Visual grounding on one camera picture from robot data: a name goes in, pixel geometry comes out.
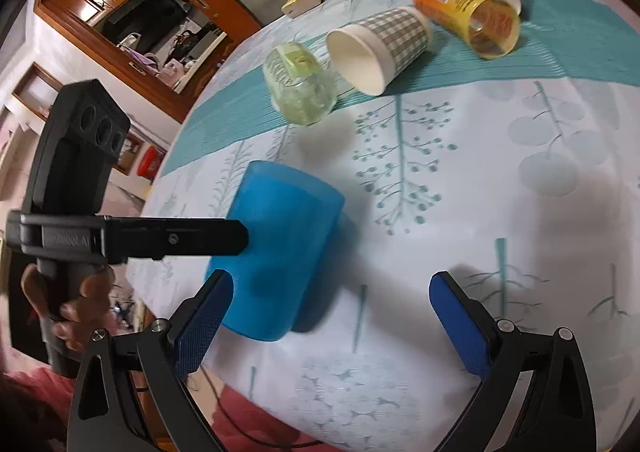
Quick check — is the floral white teal tablecloth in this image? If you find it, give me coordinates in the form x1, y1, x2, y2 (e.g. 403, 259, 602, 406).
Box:
144, 0, 639, 451

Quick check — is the orange yellow plastic cup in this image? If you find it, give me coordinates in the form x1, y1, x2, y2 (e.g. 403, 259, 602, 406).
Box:
412, 0, 521, 59

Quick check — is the person's left hand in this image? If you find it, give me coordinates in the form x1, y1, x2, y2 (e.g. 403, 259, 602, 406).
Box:
21, 264, 117, 352

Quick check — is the grey checkered paper cup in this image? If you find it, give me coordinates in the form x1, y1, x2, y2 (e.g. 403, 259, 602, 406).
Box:
326, 6, 433, 96

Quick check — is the clear green plastic cup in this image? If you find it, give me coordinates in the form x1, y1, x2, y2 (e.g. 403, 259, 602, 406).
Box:
262, 42, 337, 126

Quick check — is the blue plastic cup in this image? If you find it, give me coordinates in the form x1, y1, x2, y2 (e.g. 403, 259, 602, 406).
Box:
207, 161, 345, 342

